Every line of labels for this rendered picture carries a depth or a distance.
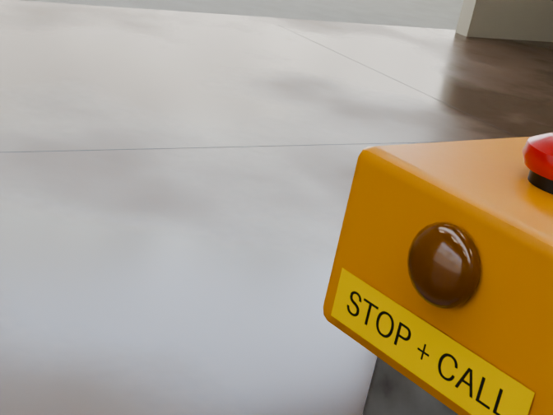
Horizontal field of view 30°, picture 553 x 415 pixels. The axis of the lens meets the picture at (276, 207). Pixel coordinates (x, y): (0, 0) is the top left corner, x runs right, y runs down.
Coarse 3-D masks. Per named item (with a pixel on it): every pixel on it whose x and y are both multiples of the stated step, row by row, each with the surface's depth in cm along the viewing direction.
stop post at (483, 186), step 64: (384, 192) 40; (448, 192) 38; (512, 192) 39; (384, 256) 40; (512, 256) 36; (384, 320) 40; (448, 320) 38; (512, 320) 36; (384, 384) 44; (448, 384) 38; (512, 384) 36
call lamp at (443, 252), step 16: (432, 224) 38; (448, 224) 37; (416, 240) 38; (432, 240) 37; (448, 240) 37; (464, 240) 37; (416, 256) 38; (432, 256) 37; (448, 256) 37; (464, 256) 36; (416, 272) 38; (432, 272) 37; (448, 272) 37; (464, 272) 36; (480, 272) 37; (416, 288) 38; (432, 288) 37; (448, 288) 37; (464, 288) 37; (432, 304) 38; (448, 304) 37
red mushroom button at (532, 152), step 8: (536, 136) 41; (544, 136) 40; (552, 136) 40; (528, 144) 40; (536, 144) 40; (544, 144) 40; (552, 144) 40; (528, 152) 40; (536, 152) 40; (544, 152) 39; (552, 152) 39; (528, 160) 40; (536, 160) 39; (544, 160) 39; (552, 160) 39; (528, 168) 40; (536, 168) 40; (544, 168) 39; (552, 168) 39; (544, 176) 39; (552, 176) 39
